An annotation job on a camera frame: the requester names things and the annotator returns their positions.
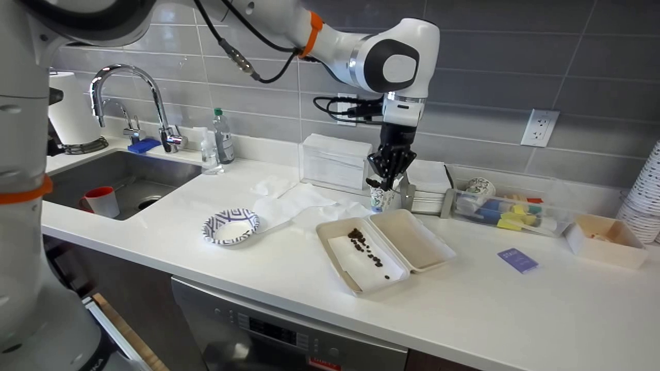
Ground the dish soap bottle green cap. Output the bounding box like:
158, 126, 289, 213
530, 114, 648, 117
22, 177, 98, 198
212, 107, 235, 166

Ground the blue sponge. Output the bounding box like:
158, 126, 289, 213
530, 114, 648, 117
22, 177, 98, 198
128, 139, 161, 156

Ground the steel sink basin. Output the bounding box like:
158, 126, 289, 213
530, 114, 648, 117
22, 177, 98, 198
48, 152, 202, 222

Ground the white paper cup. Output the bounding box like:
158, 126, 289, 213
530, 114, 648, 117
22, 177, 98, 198
369, 189, 401, 213

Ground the clear pump soap dispenser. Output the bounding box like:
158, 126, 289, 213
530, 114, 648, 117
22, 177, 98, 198
201, 129, 218, 171

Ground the stainless dishwasher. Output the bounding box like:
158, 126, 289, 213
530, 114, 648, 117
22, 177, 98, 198
172, 278, 409, 371

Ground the crumpled clear plastic wrap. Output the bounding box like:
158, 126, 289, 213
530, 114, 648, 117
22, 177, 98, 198
249, 177, 367, 231

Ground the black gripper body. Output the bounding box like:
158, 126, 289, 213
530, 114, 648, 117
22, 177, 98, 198
367, 124, 416, 177

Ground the chrome kitchen faucet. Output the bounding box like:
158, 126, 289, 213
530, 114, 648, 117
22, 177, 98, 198
88, 65, 186, 152

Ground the clear tray of packets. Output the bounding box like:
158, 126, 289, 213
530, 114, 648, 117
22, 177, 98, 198
447, 177, 573, 238

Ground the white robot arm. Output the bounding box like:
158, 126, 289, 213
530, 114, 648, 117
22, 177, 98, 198
0, 0, 441, 371

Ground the patterned paper cup stack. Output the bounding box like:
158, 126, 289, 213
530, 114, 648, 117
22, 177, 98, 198
617, 143, 660, 246

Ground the white condiment holder box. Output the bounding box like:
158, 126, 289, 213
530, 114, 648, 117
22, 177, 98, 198
407, 159, 452, 214

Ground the blue patterned paper bowl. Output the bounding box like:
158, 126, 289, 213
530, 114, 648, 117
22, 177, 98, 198
202, 209, 260, 247

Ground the blue card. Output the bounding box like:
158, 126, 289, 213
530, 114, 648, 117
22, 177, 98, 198
499, 247, 539, 272

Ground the beige takeout clamshell container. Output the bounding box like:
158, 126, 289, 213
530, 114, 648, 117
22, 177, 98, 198
315, 211, 456, 298

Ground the white napkin dispenser box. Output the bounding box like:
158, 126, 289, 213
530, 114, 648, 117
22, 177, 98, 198
299, 134, 371, 192

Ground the red and white cup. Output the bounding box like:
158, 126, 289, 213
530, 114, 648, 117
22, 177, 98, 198
82, 187, 120, 218

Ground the small cardboard box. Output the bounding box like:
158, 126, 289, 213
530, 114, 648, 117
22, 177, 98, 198
566, 214, 648, 271

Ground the white wall outlet right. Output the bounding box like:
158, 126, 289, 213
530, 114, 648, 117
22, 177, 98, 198
522, 110, 558, 149

